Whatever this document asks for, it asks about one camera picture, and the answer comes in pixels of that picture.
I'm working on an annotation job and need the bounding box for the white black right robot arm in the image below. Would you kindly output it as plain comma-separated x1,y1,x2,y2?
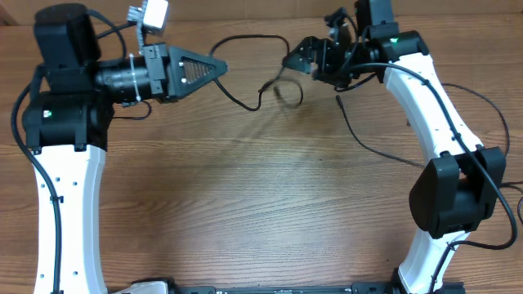
282,1,506,293

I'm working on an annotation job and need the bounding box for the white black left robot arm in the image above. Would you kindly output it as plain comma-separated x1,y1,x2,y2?
12,1,228,293

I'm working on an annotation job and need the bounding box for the brown cardboard backboard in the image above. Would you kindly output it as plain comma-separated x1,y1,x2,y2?
1,0,522,25

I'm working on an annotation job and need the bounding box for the black usb cable two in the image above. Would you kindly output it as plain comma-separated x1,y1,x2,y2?
208,33,304,112

